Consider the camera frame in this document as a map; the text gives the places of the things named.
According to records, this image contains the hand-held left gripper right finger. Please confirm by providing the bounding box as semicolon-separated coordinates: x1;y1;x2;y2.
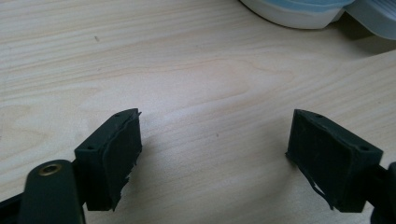
285;108;384;214

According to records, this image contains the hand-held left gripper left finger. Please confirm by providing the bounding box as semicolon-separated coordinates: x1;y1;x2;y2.
74;107;143;212

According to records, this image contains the white trash can with lid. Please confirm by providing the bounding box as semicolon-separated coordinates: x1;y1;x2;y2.
238;0;357;30

